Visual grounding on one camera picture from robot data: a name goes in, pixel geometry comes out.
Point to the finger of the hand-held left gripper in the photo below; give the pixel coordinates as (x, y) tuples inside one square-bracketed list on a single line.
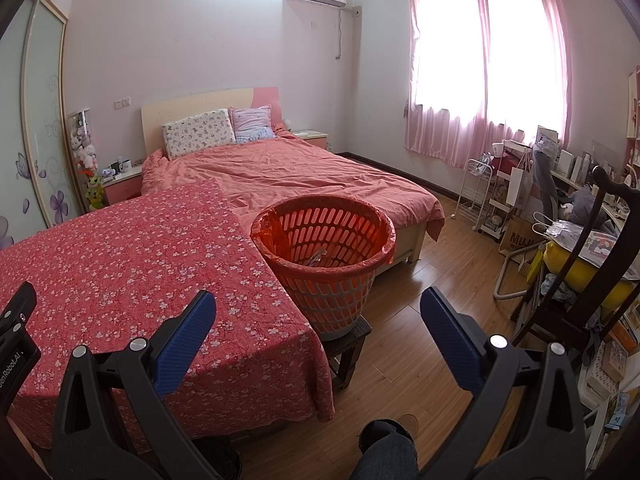
[(20, 305)]

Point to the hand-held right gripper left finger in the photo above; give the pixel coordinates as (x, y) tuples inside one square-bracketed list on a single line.
[(185, 336)]

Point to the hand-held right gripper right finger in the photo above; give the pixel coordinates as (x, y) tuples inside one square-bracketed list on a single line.
[(450, 336)]

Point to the orange plastic laundry basket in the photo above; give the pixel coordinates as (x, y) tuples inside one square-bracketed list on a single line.
[(330, 300)]

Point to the table with red floral cloth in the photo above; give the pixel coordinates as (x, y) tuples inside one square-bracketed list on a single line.
[(125, 270)]

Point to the dark wooden stool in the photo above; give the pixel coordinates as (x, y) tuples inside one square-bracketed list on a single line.
[(350, 350)]

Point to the yellow cushion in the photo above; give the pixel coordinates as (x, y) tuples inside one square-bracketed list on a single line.
[(565, 265)]

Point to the green yellow plush toy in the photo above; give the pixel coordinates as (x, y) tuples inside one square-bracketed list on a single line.
[(95, 192)]

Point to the person's leg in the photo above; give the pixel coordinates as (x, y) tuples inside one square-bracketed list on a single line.
[(385, 455)]

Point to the white storage trolley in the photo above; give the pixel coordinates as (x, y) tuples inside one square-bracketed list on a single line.
[(500, 200)]

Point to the clear plastic bag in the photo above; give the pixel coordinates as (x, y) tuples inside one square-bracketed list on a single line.
[(565, 232)]

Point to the pink white nightstand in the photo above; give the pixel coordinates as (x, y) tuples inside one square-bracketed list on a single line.
[(125, 187), (312, 136)]

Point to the white paper shopping bag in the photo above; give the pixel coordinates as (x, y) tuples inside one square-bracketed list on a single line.
[(519, 187)]

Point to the plush toy display tower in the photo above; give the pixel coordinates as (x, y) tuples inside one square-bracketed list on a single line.
[(82, 145)]

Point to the grey cloth heap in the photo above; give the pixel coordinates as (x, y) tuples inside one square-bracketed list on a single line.
[(580, 207)]

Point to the dark wooden chair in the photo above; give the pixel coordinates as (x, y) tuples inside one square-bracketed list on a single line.
[(600, 210)]

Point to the floral sliding-door wardrobe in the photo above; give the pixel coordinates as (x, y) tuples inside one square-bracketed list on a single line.
[(45, 110)]

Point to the pink curtain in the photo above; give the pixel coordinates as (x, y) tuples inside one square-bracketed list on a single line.
[(440, 135)]

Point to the white floral pillow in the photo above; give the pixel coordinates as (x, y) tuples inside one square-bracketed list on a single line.
[(200, 132)]

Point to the pink striped pillow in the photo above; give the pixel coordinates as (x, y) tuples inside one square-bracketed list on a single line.
[(252, 122)]

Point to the white air conditioner pipe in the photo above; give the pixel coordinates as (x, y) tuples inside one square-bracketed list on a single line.
[(340, 35)]

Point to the white metal tube frame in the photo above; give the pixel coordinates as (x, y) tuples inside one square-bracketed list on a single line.
[(498, 285)]

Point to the white wall socket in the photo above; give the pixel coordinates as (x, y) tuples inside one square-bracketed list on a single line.
[(122, 103)]

